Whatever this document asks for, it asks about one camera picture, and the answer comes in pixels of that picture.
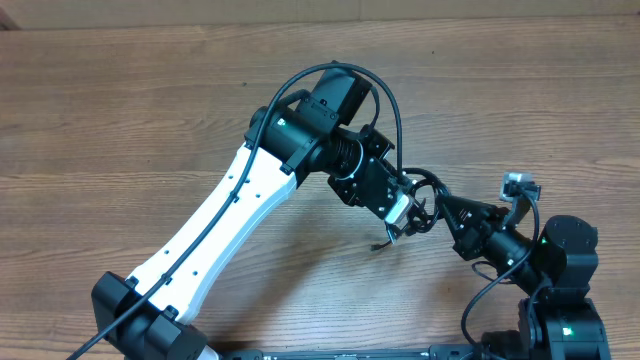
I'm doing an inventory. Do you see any black multi-connector USB cable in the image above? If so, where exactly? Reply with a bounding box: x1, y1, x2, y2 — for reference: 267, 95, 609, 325
369, 167, 451, 251

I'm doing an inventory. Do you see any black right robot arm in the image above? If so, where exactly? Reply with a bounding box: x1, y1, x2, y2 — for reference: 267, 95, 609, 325
436, 194, 611, 360

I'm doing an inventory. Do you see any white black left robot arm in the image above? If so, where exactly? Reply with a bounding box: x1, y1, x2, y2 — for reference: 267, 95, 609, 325
91, 62, 414, 359

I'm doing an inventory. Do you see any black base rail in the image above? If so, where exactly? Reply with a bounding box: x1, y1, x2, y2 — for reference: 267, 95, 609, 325
220, 344, 478, 360

